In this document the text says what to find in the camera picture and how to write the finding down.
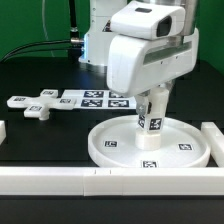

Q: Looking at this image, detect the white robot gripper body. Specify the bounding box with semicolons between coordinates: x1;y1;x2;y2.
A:
107;30;199;97

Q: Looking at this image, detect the white round table top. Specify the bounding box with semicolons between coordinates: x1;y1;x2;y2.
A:
88;115;211;168

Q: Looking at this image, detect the white marker plate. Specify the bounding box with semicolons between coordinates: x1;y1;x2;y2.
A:
62;90;136;109

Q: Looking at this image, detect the white cross-shaped table base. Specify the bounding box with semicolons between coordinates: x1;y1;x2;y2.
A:
7;89;76;121

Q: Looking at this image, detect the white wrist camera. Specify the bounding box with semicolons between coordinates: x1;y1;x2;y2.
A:
110;1;185;40

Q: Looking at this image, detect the black vertical cable connector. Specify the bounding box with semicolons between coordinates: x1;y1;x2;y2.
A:
68;0;79;45

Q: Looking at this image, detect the white right rail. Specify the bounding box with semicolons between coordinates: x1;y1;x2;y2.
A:
201;122;224;168

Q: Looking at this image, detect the white rail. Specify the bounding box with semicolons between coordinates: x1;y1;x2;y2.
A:
201;122;224;168
0;167;224;196
0;120;6;145

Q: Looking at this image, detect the black cable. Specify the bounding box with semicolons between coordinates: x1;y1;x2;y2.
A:
0;38;84;63

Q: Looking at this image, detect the white left rail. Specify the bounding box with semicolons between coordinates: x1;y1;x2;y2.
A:
0;120;6;145

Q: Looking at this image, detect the white front rail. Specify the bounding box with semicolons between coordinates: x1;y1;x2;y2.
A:
0;167;224;196

